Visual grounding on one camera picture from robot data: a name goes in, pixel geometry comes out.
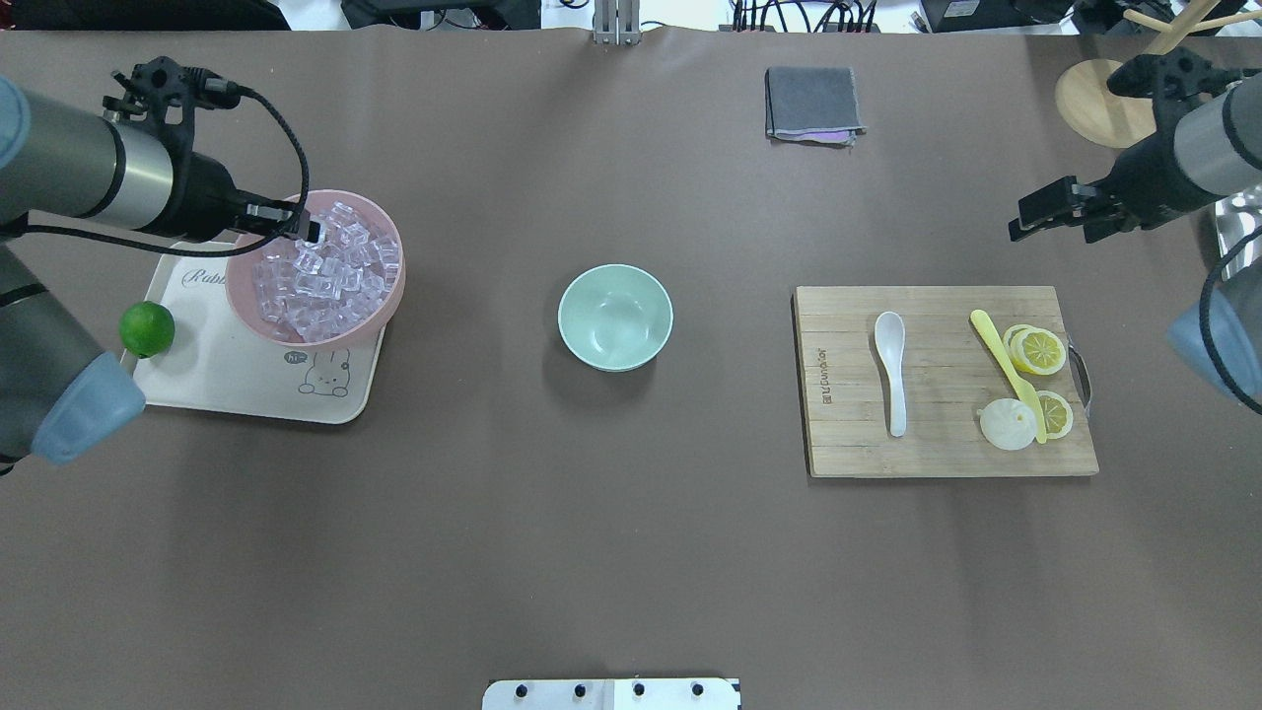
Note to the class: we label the pink bowl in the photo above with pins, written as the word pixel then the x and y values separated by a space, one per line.
pixel 238 285

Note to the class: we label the grey folded cloth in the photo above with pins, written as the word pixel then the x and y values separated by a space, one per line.
pixel 814 105

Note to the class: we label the cream rabbit tray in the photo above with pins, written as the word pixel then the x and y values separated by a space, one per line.
pixel 217 363

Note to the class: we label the white ceramic spoon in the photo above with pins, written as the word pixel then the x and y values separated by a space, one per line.
pixel 889 339

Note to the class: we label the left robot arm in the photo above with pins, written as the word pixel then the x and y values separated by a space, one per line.
pixel 132 168

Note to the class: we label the upper lemon slices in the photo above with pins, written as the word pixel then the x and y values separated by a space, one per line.
pixel 1035 350

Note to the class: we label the lower lemon slice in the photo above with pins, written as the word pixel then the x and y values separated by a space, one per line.
pixel 1059 416

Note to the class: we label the bamboo cutting board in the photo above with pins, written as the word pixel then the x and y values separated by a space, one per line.
pixel 948 375

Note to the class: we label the metal frame post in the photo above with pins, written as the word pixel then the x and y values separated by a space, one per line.
pixel 616 22

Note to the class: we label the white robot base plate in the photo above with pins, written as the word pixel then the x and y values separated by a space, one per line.
pixel 614 693

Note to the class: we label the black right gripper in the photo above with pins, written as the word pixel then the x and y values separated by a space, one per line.
pixel 1144 180

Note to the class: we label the yellow plastic knife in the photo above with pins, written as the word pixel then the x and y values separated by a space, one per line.
pixel 1023 389

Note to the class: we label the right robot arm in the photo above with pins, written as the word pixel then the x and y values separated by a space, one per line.
pixel 1205 148

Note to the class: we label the green lime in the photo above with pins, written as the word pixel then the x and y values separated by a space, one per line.
pixel 147 329

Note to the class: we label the metal ice scoop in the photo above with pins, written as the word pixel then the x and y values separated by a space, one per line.
pixel 1235 218

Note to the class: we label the mint green bowl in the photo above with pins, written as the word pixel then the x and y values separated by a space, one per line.
pixel 615 317

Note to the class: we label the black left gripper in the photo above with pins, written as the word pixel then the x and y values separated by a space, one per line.
pixel 202 201

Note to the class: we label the wooden mug tree stand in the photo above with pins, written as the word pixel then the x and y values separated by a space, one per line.
pixel 1084 100

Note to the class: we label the white steamed bun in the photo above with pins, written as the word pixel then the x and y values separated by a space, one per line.
pixel 1008 424

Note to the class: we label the clear ice cube pile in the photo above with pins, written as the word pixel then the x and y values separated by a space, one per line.
pixel 314 294

